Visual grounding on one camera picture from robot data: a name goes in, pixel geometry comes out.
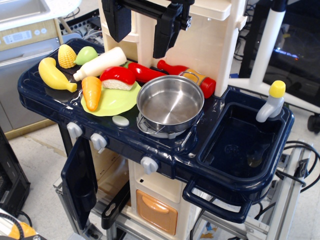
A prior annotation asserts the black oven door handle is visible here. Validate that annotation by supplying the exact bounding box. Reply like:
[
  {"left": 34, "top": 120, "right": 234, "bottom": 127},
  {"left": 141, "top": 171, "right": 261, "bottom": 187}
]
[{"left": 101, "top": 192, "right": 130, "bottom": 230}]

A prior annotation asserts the grey oval button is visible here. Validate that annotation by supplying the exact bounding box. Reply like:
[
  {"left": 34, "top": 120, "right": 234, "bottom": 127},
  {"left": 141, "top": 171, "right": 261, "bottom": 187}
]
[{"left": 111, "top": 115, "right": 130, "bottom": 128}]

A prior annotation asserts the yellow toy banana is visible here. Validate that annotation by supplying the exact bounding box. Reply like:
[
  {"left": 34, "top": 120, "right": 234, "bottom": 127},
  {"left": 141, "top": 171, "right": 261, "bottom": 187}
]
[{"left": 38, "top": 57, "right": 78, "bottom": 93}]

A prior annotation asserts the red white toy sushi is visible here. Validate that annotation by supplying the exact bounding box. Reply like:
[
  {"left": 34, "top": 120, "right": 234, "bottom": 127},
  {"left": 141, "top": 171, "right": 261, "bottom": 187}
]
[{"left": 99, "top": 66, "right": 136, "bottom": 91}]

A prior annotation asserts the black cable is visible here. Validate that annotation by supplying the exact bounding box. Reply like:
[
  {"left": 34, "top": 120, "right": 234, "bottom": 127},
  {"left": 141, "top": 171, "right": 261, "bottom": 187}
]
[{"left": 273, "top": 140, "right": 320, "bottom": 193}]

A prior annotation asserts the orange toy carrot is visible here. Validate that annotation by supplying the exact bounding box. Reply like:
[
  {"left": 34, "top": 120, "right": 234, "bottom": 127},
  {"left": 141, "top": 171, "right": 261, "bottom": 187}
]
[{"left": 81, "top": 76, "right": 102, "bottom": 112}]

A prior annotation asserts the right grey stove knob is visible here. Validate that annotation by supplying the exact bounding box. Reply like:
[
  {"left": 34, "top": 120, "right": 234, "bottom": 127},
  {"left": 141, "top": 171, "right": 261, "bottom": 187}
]
[{"left": 140, "top": 156, "right": 159, "bottom": 175}]

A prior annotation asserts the grey yellow toy faucet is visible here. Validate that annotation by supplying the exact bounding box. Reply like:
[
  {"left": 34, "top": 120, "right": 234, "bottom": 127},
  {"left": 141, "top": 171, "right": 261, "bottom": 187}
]
[{"left": 255, "top": 80, "right": 286, "bottom": 123}]

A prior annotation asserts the red toy ketchup bottle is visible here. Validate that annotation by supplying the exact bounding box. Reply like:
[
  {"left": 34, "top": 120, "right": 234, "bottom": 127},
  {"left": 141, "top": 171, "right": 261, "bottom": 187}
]
[{"left": 157, "top": 60, "right": 216, "bottom": 99}]

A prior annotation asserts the black computer case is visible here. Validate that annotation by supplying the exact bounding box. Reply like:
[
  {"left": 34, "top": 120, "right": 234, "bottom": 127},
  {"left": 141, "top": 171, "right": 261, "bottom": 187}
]
[{"left": 0, "top": 131, "right": 31, "bottom": 217}]

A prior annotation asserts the black caster wheel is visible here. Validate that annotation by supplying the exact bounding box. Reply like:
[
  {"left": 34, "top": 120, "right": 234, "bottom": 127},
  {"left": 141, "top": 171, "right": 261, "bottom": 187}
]
[{"left": 307, "top": 114, "right": 320, "bottom": 134}]

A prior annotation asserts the green toy pear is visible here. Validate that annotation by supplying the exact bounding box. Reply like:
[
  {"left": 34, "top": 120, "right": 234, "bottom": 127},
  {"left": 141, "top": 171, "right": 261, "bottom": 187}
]
[{"left": 73, "top": 46, "right": 99, "bottom": 66}]

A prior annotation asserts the cream toy kitchen tower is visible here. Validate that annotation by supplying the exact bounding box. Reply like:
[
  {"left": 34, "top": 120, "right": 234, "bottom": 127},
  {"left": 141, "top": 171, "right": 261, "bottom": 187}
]
[{"left": 98, "top": 0, "right": 247, "bottom": 97}]

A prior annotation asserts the navy toy kitchen counter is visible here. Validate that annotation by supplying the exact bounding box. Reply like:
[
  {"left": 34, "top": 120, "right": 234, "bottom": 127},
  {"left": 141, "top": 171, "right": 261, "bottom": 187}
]
[{"left": 17, "top": 37, "right": 295, "bottom": 224}]

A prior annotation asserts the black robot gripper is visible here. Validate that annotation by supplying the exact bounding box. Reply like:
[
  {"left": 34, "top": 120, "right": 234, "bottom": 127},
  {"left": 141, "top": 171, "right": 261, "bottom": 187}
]
[{"left": 101, "top": 0, "right": 194, "bottom": 59}]

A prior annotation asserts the cream toy bottle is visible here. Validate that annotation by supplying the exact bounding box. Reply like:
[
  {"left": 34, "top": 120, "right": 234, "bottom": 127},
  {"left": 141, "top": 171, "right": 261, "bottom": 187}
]
[{"left": 73, "top": 47, "right": 127, "bottom": 82}]

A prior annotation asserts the light green toy plate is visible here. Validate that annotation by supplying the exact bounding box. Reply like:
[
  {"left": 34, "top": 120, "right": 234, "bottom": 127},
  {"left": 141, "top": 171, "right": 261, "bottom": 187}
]
[{"left": 80, "top": 82, "right": 141, "bottom": 117}]

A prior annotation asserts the navy oven door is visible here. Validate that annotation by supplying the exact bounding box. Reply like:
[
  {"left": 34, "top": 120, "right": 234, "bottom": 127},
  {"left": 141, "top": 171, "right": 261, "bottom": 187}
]
[{"left": 61, "top": 137, "right": 98, "bottom": 230}]

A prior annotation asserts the yellow toy corn cob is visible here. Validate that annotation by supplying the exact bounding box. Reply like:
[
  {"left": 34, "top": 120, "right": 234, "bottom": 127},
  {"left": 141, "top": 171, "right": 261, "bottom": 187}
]
[{"left": 58, "top": 44, "right": 77, "bottom": 69}]

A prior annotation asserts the grey stove knob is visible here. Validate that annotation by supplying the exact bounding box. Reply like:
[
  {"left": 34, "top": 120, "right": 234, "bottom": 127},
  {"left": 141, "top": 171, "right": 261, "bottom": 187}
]
[
  {"left": 140, "top": 156, "right": 159, "bottom": 175},
  {"left": 67, "top": 122, "right": 83, "bottom": 139},
  {"left": 90, "top": 133, "right": 108, "bottom": 154}
]

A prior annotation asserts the orange toy drawer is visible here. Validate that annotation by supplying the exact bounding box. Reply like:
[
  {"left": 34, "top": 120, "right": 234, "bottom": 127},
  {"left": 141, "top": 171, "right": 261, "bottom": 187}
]
[{"left": 136, "top": 190, "right": 178, "bottom": 236}]

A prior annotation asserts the yellow object bottom left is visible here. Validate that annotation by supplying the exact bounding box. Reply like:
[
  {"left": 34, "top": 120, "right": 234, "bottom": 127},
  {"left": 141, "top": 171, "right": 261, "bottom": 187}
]
[{"left": 8, "top": 221, "right": 37, "bottom": 240}]

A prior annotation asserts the red toy chili pepper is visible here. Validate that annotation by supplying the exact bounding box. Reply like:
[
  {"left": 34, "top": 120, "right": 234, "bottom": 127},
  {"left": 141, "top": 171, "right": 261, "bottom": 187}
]
[{"left": 121, "top": 61, "right": 167, "bottom": 83}]

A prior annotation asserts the white stand frame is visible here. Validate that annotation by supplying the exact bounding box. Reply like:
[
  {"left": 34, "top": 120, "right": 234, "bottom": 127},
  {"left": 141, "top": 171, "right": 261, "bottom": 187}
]
[{"left": 228, "top": 0, "right": 320, "bottom": 114}]

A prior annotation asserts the left grey stove knob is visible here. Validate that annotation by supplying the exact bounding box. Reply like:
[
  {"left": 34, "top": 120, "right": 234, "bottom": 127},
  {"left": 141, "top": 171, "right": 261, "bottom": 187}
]
[{"left": 67, "top": 122, "right": 83, "bottom": 139}]

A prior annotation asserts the middle grey stove knob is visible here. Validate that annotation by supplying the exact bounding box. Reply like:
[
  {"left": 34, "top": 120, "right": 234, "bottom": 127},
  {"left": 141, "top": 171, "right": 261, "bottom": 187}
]
[{"left": 90, "top": 133, "right": 108, "bottom": 154}]

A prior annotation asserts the stainless steel pot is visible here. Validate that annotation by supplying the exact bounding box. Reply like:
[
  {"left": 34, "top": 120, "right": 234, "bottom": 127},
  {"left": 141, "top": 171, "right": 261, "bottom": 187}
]
[{"left": 136, "top": 75, "right": 205, "bottom": 134}]

